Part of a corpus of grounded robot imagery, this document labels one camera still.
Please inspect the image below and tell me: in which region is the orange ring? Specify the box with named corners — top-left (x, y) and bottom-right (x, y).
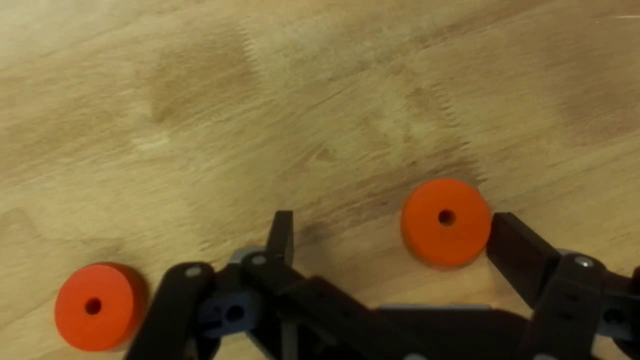
top-left (55, 261), bottom-right (150, 354)
top-left (400, 176), bottom-right (495, 269)

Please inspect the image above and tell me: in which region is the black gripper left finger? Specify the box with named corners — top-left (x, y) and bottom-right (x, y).
top-left (125, 210), bottom-right (297, 360)

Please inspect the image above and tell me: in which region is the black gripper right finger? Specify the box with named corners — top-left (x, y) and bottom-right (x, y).
top-left (487, 210), bottom-right (640, 360)

